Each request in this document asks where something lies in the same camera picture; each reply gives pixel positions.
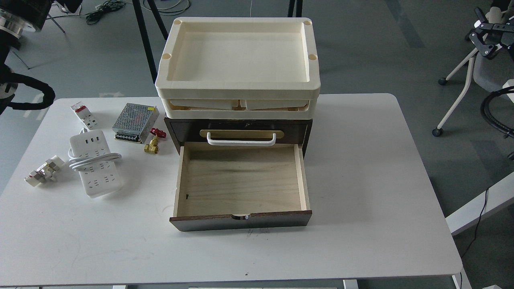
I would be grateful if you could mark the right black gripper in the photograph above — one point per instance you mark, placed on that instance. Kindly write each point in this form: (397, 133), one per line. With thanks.
(491, 36)

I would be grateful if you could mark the white power strip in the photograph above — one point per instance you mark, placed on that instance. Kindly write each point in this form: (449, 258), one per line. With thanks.
(90, 156)

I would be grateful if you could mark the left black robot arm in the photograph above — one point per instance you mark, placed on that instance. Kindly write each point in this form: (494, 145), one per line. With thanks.
(16, 16)

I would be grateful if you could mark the white office chair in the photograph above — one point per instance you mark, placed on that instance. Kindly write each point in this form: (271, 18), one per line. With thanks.
(491, 74)

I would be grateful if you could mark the cream plastic tray stack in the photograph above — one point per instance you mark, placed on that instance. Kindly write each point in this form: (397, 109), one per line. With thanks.
(239, 68)

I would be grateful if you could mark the open wooden drawer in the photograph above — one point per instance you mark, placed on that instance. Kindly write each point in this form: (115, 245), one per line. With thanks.
(240, 188)

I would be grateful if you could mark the metal mesh power supply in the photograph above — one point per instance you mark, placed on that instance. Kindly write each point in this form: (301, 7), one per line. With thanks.
(134, 123)

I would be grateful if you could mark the brass valve red handle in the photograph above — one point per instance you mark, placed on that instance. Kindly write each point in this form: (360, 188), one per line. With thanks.
(152, 146)

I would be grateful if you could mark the white circuit breaker red switch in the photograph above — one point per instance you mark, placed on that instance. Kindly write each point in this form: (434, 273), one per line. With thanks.
(85, 115)

